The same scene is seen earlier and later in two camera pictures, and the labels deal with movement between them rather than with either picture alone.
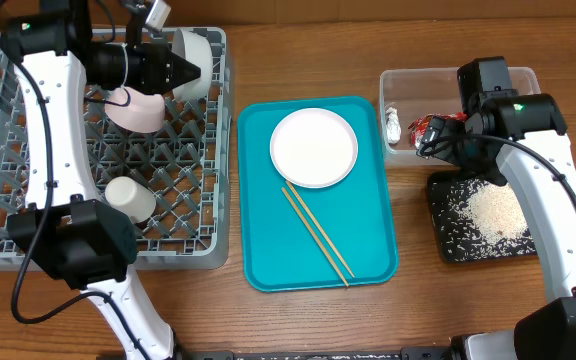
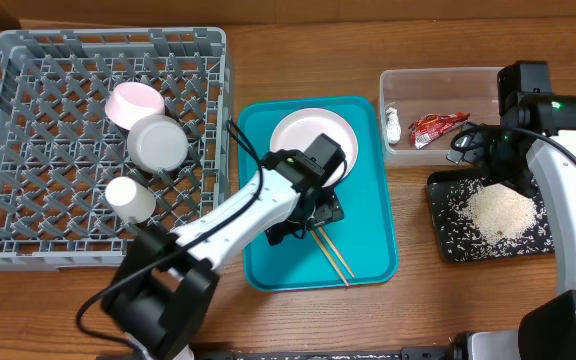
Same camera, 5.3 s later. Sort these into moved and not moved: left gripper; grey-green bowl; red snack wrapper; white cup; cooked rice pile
Moved: grey-green bowl; left gripper
Not moved: white cup; cooked rice pile; red snack wrapper
